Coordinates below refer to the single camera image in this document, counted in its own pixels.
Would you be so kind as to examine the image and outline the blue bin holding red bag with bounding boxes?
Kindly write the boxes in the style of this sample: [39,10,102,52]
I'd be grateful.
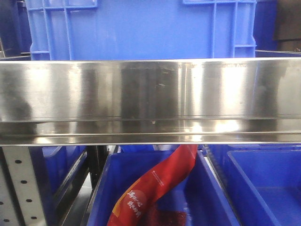
[87,151,239,226]

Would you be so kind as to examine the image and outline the blue bin lower right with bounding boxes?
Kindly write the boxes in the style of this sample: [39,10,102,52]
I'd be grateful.
[202,144,301,226]

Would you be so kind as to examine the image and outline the stainless steel shelf beam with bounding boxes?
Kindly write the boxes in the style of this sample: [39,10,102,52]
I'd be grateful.
[0,57,301,146]

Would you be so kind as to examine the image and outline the red printed snack bag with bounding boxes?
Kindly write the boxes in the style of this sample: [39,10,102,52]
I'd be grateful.
[107,145,198,226]

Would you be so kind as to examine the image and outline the blue crate on upper shelf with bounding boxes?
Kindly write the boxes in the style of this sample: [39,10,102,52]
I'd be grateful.
[26,0,256,60]

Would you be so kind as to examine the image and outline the perforated grey metal upright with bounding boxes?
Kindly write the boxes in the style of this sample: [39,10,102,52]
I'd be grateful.
[2,146,49,226]

